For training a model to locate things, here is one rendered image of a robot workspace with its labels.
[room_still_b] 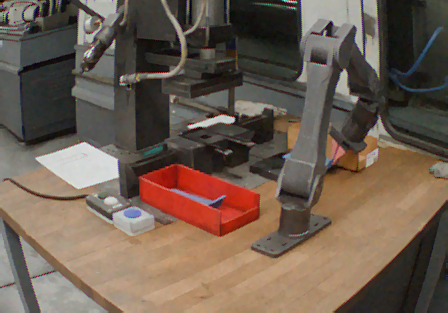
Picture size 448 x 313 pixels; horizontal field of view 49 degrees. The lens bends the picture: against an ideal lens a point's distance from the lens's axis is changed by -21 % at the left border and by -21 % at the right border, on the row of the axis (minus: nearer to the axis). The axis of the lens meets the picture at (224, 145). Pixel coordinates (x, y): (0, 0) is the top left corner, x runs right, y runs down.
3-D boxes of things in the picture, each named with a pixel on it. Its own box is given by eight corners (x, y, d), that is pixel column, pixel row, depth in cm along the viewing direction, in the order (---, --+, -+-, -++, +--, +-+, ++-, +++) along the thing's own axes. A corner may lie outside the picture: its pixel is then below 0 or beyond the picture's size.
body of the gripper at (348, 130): (339, 123, 149) (351, 102, 145) (364, 150, 146) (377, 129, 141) (327, 129, 145) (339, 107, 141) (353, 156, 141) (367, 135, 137)
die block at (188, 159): (192, 183, 147) (192, 153, 144) (165, 172, 153) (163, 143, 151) (249, 161, 160) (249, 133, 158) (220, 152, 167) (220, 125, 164)
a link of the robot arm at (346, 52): (356, 73, 142) (312, 7, 118) (384, 80, 137) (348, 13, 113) (344, 116, 139) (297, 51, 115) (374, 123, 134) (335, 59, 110)
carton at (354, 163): (356, 176, 151) (359, 148, 149) (286, 154, 168) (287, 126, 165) (377, 163, 160) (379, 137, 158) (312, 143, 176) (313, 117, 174)
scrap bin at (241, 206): (220, 237, 120) (219, 211, 118) (140, 200, 136) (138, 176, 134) (259, 218, 128) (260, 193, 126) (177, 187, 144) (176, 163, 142)
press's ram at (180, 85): (193, 112, 140) (194, -7, 130) (126, 95, 157) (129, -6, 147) (246, 97, 152) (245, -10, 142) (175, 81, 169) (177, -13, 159)
